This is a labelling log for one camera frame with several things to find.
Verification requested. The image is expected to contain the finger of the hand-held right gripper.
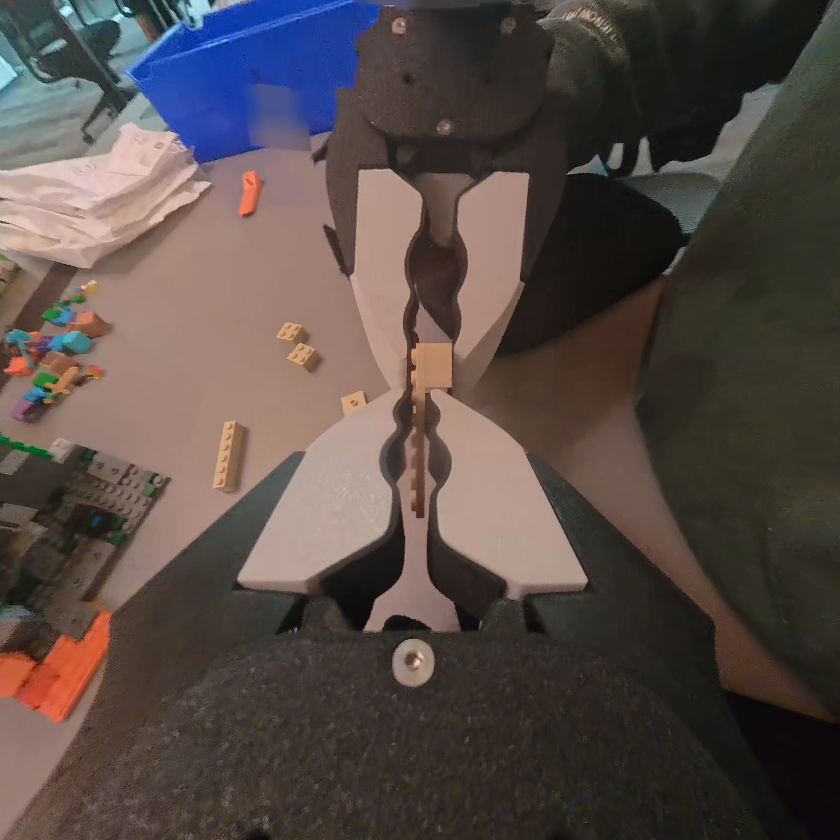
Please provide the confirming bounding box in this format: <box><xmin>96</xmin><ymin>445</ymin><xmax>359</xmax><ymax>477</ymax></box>
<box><xmin>350</xmin><ymin>168</ymin><xmax>429</xmax><ymax>395</ymax></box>
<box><xmin>445</xmin><ymin>171</ymin><xmax>530</xmax><ymax>403</ymax></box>

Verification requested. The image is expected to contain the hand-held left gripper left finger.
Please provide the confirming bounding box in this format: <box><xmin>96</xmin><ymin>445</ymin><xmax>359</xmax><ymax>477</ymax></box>
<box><xmin>235</xmin><ymin>395</ymin><xmax>414</xmax><ymax>613</ymax></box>

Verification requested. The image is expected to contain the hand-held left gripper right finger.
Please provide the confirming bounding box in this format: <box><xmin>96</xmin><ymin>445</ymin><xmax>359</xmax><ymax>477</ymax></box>
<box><xmin>427</xmin><ymin>394</ymin><xmax>589</xmax><ymax>614</ymax></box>

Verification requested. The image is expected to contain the large tan brick plate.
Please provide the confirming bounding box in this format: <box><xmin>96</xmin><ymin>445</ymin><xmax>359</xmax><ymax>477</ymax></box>
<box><xmin>408</xmin><ymin>387</ymin><xmax>434</xmax><ymax>521</ymax></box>

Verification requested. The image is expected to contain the long narrow tan brick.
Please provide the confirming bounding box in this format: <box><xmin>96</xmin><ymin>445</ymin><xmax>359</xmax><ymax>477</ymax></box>
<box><xmin>212</xmin><ymin>420</ymin><xmax>246</xmax><ymax>494</ymax></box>

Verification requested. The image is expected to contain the tan two-by-four brick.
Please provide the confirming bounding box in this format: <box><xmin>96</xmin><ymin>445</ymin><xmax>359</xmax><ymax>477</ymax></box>
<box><xmin>412</xmin><ymin>343</ymin><xmax>455</xmax><ymax>395</ymax></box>

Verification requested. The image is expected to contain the grey desk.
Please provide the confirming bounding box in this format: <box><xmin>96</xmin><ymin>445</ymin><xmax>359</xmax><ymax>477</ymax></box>
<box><xmin>0</xmin><ymin>131</ymin><xmax>837</xmax><ymax>840</ymax></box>

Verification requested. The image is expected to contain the black quilted seat cushion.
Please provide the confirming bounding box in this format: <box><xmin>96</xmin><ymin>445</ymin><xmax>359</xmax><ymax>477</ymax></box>
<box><xmin>499</xmin><ymin>174</ymin><xmax>686</xmax><ymax>358</ymax></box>

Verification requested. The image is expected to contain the grey mesh chair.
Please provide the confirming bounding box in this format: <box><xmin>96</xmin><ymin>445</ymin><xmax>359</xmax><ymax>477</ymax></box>
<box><xmin>626</xmin><ymin>167</ymin><xmax>723</xmax><ymax>234</ymax></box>

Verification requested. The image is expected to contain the blue plastic bin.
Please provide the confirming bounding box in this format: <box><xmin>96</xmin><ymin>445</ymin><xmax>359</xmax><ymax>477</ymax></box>
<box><xmin>126</xmin><ymin>0</ymin><xmax>368</xmax><ymax>165</ymax></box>

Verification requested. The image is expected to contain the grey green brick-built model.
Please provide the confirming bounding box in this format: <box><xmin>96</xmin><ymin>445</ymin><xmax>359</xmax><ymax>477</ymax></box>
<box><xmin>0</xmin><ymin>433</ymin><xmax>170</xmax><ymax>723</ymax></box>

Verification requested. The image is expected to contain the person's dark green hoodie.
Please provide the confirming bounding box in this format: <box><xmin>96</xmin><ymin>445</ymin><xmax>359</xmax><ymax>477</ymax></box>
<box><xmin>635</xmin><ymin>13</ymin><xmax>840</xmax><ymax>721</ymax></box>

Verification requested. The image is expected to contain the pile of white paper bags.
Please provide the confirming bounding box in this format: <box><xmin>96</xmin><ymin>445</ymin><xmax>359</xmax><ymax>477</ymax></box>
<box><xmin>0</xmin><ymin>121</ymin><xmax>212</xmax><ymax>270</ymax></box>

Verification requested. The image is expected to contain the pile of colourful toy figures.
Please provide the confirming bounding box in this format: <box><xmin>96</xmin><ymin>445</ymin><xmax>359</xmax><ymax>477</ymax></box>
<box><xmin>3</xmin><ymin>281</ymin><xmax>111</xmax><ymax>424</ymax></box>

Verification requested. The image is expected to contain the black office chair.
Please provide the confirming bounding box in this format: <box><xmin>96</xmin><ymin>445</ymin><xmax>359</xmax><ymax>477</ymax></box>
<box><xmin>29</xmin><ymin>18</ymin><xmax>135</xmax><ymax>145</ymax></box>

